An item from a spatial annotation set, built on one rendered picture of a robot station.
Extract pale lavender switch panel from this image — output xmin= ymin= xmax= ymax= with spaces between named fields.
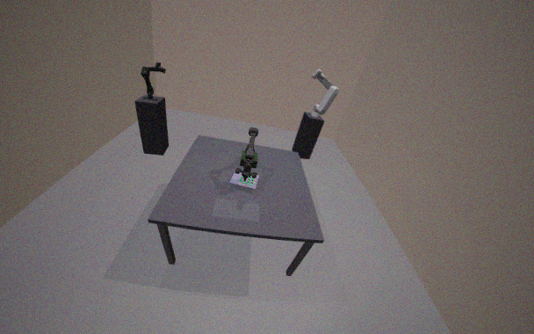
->
xmin=229 ymin=172 xmax=259 ymax=190

